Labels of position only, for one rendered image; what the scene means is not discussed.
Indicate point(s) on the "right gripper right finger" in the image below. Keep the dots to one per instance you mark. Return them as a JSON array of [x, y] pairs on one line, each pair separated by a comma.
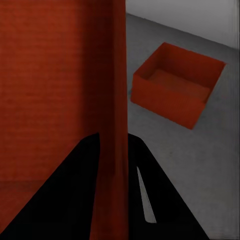
[[174, 219]]

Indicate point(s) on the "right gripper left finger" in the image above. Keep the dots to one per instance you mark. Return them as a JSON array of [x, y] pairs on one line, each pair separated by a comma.
[[62, 207]]

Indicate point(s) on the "storage box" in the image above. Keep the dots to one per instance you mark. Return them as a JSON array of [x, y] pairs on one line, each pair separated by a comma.
[[63, 77], [171, 81]]

